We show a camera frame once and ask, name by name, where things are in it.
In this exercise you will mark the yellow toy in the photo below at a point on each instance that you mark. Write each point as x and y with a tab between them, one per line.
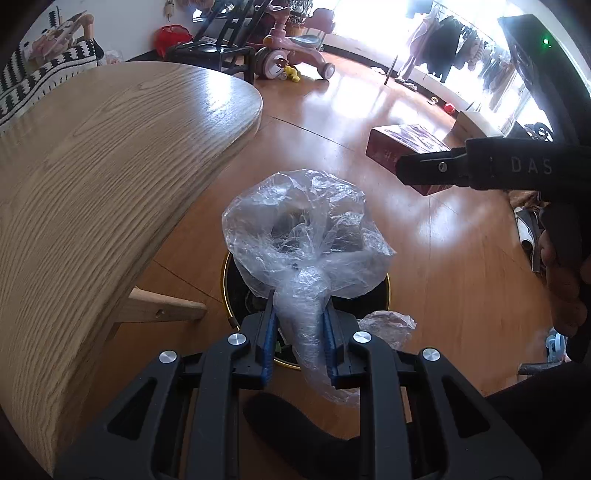
292	74

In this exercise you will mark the black and white knitted blanket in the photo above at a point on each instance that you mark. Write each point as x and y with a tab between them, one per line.
32	81

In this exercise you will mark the small crumpled clear plastic bag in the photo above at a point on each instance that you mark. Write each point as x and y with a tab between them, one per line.
388	325

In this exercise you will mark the black bin with gold rim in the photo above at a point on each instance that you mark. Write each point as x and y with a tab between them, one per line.
240	295

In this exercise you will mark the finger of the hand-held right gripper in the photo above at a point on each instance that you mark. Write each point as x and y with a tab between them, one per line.
434	168

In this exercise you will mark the black wooden chair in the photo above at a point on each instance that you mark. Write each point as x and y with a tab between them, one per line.
212	50

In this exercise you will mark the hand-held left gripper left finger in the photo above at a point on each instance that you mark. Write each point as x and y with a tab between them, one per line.
268	346

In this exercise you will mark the pink ride-on toy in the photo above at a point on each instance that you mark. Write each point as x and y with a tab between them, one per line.
286	53

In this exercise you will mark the pink printed cushion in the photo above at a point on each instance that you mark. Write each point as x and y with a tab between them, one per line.
60	34

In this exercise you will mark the person's right hand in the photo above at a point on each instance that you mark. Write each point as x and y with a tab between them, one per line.
565	295

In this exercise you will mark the red plastic bag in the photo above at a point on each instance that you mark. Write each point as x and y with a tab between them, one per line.
173	37

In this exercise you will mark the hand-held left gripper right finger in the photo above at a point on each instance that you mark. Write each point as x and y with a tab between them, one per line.
330	346

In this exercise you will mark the wooden table leg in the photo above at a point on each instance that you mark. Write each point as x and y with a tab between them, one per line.
161	309

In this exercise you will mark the pair of slippers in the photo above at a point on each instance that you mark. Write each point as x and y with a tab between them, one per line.
528	235

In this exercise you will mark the red box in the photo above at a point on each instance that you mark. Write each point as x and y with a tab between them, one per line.
401	141

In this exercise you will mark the person's dark clothing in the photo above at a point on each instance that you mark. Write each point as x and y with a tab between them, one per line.
545	424

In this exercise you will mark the clothes rack with garments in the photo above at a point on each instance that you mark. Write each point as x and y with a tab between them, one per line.
461	46

